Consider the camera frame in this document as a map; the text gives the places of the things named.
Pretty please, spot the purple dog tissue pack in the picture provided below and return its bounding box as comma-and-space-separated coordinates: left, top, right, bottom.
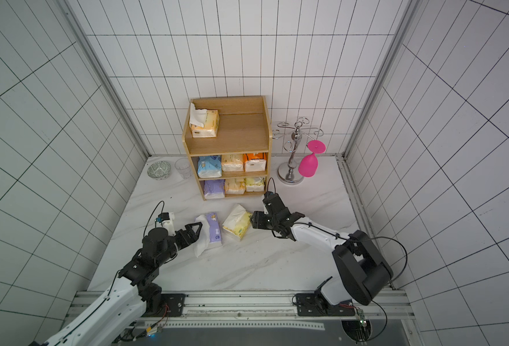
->
194, 212, 223, 257

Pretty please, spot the green-yellow floral tissue pack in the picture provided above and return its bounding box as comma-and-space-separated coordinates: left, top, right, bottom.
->
223, 204, 252, 240

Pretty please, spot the light blue tissue pack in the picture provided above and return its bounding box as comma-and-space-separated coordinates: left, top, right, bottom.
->
197, 155, 222, 179

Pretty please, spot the orange-yellow tissue pack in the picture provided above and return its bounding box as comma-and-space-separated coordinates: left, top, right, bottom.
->
189, 103, 219, 138

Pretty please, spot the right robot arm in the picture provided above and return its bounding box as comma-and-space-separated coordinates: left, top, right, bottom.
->
250, 192, 394, 306

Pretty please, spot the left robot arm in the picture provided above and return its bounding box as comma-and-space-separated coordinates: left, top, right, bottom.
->
43, 222, 203, 345

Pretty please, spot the pale green tissue pack bottom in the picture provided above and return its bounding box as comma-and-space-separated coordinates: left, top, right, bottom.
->
244, 177, 266, 193

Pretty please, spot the yellow tissue pack bottom shelf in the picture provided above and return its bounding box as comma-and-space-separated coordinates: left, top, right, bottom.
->
224, 178, 246, 195

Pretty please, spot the purple tissue pack bottom shelf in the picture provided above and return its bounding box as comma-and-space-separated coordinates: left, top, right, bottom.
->
203, 180, 226, 200

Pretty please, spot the orange tissue pack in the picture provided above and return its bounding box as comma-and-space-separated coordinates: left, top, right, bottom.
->
243, 153, 267, 172

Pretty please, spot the cream yellow tissue pack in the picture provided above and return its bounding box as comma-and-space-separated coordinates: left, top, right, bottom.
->
221, 154, 244, 172

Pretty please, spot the wooden three-tier shelf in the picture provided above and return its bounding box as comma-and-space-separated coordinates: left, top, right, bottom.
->
182, 96, 273, 198

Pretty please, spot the chrome glass holder stand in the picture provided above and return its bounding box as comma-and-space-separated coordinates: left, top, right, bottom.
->
273, 117, 324, 185

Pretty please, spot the pink plastic wine glass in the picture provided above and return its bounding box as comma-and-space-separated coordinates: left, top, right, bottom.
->
298, 140, 326, 177

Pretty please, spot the clear plastic cup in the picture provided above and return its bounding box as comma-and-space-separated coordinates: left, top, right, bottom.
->
175, 157, 192, 180

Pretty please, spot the green patterned ceramic bowl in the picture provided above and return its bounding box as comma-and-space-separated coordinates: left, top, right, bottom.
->
147, 161, 172, 180

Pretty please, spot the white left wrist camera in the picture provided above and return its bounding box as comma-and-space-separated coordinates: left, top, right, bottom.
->
156, 212, 175, 236

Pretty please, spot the black right camera cable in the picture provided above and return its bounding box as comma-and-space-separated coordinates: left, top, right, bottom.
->
266, 176, 409, 343

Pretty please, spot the black camera cable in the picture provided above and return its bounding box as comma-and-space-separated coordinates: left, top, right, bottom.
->
266, 176, 409, 343
143, 200, 166, 239

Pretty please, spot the black left camera cable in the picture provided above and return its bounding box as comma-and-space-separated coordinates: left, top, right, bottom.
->
143, 200, 166, 239

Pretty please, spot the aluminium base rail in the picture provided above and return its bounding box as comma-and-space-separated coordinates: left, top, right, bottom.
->
63, 289, 415, 332

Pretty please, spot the aluminium corner post right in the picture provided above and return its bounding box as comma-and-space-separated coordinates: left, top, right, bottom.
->
342, 0, 422, 159

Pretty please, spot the aluminium corner post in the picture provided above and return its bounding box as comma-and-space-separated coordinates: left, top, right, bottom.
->
342, 0, 422, 159
55, 0, 150, 158

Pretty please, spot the aluminium corner post left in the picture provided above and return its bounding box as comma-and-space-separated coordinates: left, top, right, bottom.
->
55, 0, 150, 158

